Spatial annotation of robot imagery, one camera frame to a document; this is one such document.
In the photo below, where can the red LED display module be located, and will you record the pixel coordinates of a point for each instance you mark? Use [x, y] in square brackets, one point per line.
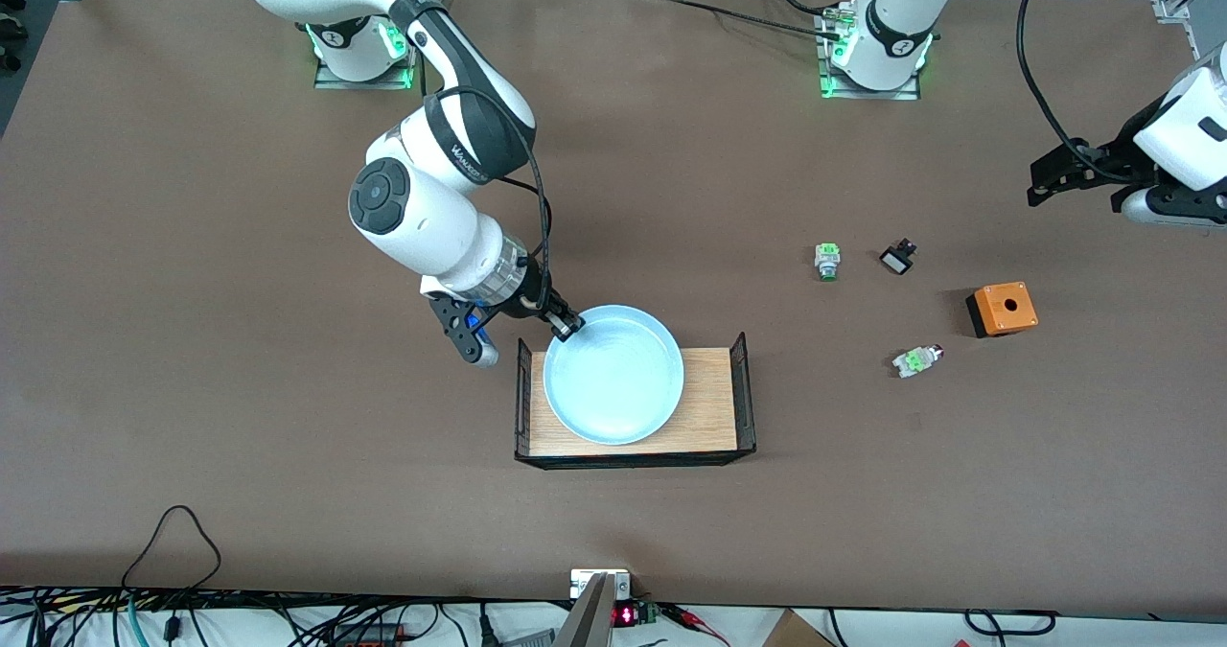
[628, 615]

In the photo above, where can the black office chair base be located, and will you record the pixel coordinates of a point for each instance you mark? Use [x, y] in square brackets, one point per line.
[10, 29]

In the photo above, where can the black square white-face push button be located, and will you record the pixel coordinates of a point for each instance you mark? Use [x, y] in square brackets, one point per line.
[897, 260]

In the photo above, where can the metal camera stand bracket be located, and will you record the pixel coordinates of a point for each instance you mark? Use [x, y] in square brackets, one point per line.
[599, 609]

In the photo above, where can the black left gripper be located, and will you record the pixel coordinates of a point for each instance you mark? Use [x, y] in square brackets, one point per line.
[1104, 161]

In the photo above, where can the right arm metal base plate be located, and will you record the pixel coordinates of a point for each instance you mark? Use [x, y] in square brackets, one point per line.
[412, 53]

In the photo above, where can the green push button switch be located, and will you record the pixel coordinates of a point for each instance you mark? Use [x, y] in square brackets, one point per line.
[827, 259]

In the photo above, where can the orange button enclosure box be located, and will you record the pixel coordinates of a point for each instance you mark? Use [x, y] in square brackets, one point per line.
[1005, 309]

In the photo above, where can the light blue round plate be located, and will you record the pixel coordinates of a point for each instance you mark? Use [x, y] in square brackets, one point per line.
[613, 379]

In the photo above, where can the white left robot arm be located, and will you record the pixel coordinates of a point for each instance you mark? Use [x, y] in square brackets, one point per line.
[1193, 125]

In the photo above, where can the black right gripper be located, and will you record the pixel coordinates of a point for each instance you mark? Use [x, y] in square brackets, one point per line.
[533, 301]

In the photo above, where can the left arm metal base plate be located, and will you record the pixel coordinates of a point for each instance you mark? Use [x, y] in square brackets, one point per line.
[868, 94]

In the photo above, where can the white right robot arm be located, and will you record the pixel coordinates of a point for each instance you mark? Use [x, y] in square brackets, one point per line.
[422, 225]

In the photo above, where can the brown cardboard piece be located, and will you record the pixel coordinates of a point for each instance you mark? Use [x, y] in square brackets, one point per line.
[796, 633]

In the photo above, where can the green white switch sideways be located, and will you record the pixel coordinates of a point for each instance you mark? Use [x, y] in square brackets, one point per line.
[913, 363]

